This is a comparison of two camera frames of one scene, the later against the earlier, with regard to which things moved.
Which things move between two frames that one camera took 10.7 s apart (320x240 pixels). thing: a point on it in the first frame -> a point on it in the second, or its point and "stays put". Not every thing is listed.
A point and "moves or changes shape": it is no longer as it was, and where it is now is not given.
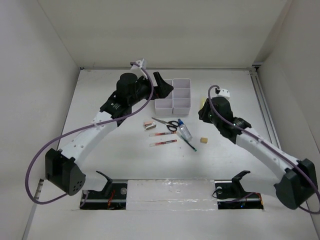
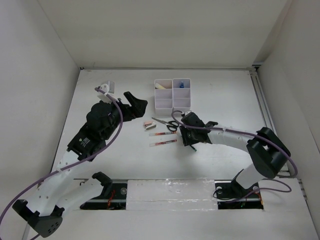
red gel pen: [152, 144] stays put
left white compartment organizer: [164, 106] stays put
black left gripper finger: [163, 89] -> [138, 106]
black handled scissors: [171, 125] stays put
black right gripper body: [206, 115] -> [188, 136]
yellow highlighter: [203, 99] moves or changes shape
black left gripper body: [143, 91] -> [116, 116]
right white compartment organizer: [181, 96] stays put
